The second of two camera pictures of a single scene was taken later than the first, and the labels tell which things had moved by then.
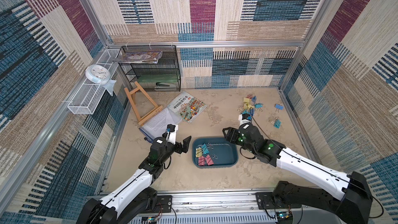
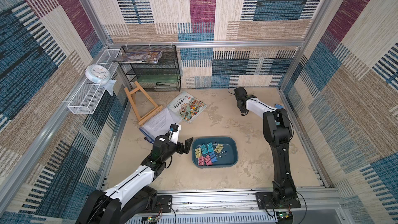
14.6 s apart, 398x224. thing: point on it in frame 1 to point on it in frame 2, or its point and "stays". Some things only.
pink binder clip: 201,161 stays
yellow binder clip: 198,152 stays
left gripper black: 184,147 stays
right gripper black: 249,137 to 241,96
